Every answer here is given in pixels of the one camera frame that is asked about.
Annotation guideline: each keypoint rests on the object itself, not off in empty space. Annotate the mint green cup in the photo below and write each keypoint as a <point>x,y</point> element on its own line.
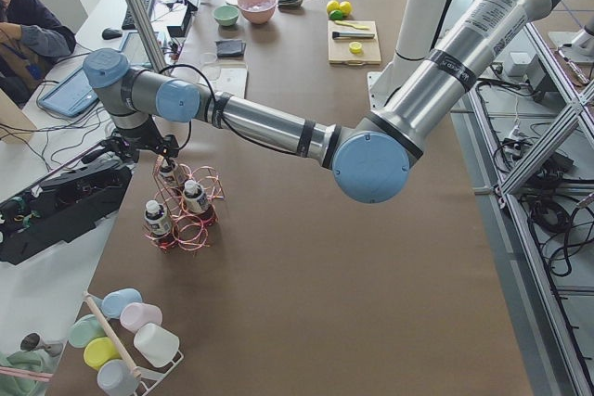
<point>84,330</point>

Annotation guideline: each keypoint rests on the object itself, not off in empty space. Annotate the aluminium frame post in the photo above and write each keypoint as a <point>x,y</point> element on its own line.
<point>147,35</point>

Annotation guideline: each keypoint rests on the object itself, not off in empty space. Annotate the tea bottle side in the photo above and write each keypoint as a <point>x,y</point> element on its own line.
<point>159,225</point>

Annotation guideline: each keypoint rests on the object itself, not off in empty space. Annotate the yellow cup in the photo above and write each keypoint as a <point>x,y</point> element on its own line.
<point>100,351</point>

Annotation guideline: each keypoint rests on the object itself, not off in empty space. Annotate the grey blue cup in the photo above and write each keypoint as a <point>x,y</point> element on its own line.
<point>115,379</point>

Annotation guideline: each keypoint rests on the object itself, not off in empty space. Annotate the clear wine glass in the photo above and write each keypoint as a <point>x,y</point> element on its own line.
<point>210,62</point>

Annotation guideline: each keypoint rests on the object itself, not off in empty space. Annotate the pink bowl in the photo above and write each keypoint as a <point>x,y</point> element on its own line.
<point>258,17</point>

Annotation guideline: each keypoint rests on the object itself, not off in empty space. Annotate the tea bottle front middle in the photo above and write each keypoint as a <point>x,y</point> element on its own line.
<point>197,203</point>

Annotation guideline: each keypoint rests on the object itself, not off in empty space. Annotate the pink cup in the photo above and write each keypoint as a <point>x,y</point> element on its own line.
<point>137,314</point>

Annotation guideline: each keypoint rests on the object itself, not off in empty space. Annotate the grey folded cloth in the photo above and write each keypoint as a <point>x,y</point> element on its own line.
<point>230,48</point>

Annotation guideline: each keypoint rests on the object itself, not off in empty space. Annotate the white cup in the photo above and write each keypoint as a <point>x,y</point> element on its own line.
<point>158,345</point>

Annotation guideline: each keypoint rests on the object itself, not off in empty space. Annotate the black computer mouse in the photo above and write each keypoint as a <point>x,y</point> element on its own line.
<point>111,34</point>

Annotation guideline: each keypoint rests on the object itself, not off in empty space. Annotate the cream rabbit tray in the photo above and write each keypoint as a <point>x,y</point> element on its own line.
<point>230,77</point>

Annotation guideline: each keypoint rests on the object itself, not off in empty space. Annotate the bamboo cutting board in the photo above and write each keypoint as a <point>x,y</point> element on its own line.
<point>338,50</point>

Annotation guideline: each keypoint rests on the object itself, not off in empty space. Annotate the mint green bowl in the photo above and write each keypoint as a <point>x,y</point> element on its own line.
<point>226,15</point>

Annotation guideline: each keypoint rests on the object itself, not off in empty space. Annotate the black equipment case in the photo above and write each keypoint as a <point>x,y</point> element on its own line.
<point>64,208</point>

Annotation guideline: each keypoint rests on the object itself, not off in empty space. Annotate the copper wire bottle basket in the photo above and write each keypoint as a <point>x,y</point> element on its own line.
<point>184,209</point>

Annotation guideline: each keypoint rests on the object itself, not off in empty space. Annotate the white cup rack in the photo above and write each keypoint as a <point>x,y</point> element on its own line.
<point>150,377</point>

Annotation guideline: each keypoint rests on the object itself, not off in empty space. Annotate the steel muddler black tip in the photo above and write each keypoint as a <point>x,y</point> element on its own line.
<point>336,35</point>

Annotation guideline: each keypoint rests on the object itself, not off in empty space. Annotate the tea bottle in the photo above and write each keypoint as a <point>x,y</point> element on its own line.
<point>172,175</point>
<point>197,203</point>

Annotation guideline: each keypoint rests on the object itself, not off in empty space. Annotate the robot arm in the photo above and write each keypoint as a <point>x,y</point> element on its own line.
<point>370,162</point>

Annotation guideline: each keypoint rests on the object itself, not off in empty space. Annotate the half lemon slice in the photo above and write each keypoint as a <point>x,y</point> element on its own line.
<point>355,47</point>

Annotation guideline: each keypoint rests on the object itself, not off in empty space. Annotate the seated person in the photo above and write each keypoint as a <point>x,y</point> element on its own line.
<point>33,40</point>

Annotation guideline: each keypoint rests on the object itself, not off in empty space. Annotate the light blue cup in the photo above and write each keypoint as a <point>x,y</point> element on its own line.
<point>113,303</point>

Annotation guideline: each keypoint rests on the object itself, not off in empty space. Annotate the whole yellow lemon upper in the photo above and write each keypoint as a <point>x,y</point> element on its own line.
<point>332,5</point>

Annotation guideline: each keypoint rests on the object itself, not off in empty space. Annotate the tea bottle rear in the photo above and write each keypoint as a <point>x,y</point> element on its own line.
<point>172,175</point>

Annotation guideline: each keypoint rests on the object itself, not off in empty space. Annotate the steel jigger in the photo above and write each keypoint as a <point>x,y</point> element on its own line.
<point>34,342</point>

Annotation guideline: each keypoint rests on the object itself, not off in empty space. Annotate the blue teach pendant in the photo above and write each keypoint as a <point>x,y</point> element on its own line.
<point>71,97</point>

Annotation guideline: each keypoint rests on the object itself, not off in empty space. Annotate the yellow plastic knife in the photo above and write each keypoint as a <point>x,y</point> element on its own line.
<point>351,24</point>

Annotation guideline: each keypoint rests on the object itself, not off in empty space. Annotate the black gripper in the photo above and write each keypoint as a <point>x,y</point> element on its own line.
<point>148,146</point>

